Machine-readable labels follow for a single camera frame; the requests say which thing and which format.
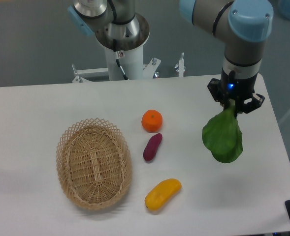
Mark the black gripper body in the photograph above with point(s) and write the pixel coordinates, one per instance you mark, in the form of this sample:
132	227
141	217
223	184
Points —
242	88

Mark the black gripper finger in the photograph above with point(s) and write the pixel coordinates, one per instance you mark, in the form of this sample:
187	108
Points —
255	103
218	94

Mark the green bok choy vegetable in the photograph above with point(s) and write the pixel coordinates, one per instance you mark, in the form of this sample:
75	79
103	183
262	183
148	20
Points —
222	136

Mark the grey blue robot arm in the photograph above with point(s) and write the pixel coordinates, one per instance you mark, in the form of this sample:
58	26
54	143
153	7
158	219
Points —
242	25

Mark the orange tangerine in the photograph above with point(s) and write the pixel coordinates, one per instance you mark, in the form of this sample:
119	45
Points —
152	121

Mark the purple sweet potato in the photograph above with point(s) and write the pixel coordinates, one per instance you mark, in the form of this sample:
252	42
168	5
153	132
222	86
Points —
152	147

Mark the yellow mango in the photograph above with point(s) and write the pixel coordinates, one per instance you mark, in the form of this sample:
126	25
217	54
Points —
162	193

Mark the woven wicker basket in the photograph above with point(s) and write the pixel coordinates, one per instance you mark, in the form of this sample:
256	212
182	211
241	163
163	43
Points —
93	164

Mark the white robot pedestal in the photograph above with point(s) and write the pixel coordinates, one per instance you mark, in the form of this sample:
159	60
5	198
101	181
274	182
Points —
123	47

